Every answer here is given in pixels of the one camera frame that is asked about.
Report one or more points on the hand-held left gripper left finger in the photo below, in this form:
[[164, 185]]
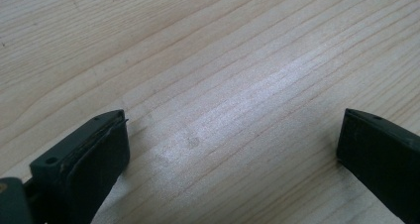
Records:
[[82, 164]]

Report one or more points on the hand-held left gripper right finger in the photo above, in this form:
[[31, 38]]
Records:
[[379, 154]]

